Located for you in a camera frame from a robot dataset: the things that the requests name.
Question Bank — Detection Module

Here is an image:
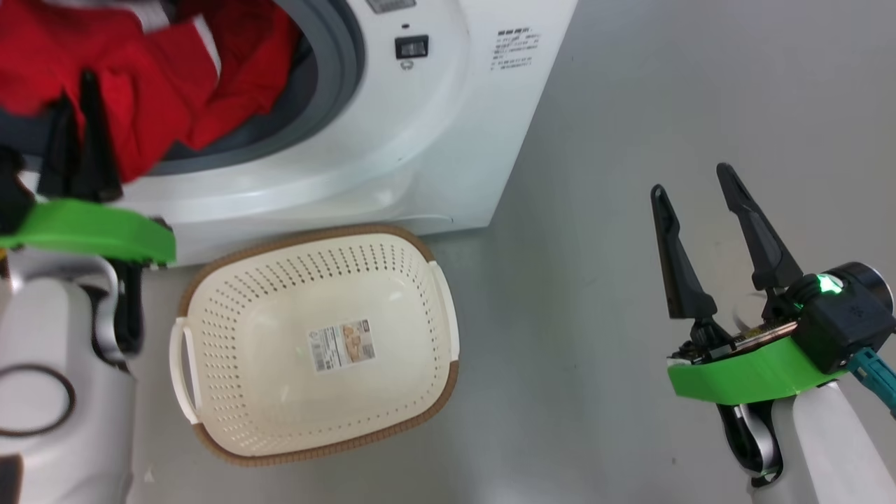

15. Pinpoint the red and white garment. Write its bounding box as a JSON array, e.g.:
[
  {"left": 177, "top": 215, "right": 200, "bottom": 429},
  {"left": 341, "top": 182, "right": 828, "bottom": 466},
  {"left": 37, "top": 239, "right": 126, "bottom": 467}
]
[{"left": 0, "top": 0, "right": 302, "bottom": 184}]

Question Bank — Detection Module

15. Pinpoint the teal cable connector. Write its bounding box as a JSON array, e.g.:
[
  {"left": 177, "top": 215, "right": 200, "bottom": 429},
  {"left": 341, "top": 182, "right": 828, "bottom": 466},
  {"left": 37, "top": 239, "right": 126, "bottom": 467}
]
[{"left": 846, "top": 347, "right": 896, "bottom": 421}]

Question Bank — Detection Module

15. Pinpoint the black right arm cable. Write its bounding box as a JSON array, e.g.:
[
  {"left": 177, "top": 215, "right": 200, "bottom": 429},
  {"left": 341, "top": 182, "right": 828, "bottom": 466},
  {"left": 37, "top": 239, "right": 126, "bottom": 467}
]
[{"left": 717, "top": 402, "right": 782, "bottom": 489}]

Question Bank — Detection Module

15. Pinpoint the cream perforated laundry basket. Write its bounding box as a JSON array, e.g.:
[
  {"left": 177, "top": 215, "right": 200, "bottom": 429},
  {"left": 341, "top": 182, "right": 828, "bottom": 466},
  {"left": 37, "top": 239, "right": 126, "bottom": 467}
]
[{"left": 169, "top": 224, "right": 461, "bottom": 468}]

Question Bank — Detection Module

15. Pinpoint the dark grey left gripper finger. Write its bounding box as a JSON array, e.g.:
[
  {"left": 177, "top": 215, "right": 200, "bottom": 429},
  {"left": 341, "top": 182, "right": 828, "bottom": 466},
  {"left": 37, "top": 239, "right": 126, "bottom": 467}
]
[
  {"left": 73, "top": 69, "right": 124, "bottom": 204},
  {"left": 38, "top": 97, "right": 82, "bottom": 199}
]

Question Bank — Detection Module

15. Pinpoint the white front-load washing machine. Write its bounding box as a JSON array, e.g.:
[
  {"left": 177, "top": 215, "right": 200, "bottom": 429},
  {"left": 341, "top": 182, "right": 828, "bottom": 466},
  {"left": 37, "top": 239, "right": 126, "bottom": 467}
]
[{"left": 0, "top": 0, "right": 580, "bottom": 268}]

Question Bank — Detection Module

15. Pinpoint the paper label in basket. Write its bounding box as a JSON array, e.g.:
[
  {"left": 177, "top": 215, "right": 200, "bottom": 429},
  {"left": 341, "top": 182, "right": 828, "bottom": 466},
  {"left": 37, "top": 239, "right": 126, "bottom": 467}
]
[{"left": 307, "top": 319, "right": 376, "bottom": 373}]

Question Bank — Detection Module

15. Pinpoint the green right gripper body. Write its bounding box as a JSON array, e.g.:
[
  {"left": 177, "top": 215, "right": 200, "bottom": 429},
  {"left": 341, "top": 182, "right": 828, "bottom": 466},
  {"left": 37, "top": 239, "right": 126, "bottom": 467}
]
[{"left": 667, "top": 294, "right": 852, "bottom": 407}]

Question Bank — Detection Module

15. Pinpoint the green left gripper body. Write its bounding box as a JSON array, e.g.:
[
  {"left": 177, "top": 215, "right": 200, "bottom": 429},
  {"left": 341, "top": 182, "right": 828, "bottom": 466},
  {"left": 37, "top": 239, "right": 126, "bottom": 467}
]
[{"left": 0, "top": 199, "right": 176, "bottom": 267}]

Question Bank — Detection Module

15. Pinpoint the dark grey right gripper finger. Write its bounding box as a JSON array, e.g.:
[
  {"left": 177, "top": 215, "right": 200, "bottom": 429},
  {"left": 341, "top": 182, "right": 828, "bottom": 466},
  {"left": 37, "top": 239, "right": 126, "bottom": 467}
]
[
  {"left": 715, "top": 162, "right": 804, "bottom": 292},
  {"left": 650, "top": 183, "right": 718, "bottom": 321}
]

